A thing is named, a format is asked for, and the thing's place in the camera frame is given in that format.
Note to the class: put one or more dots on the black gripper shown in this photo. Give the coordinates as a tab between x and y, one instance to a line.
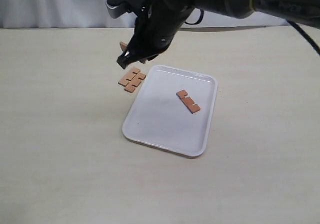
156	24

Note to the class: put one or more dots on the wooden notched piece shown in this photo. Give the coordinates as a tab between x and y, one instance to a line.
135	82
123	47
128	76
188	101

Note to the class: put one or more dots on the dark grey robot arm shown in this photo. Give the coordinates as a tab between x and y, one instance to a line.
294	11

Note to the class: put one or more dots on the white rectangular plastic tray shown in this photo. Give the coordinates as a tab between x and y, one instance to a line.
158	118

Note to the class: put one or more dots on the white backdrop curtain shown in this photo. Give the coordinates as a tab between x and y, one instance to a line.
19	14

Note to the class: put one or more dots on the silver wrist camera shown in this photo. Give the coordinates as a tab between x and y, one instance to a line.
117	8

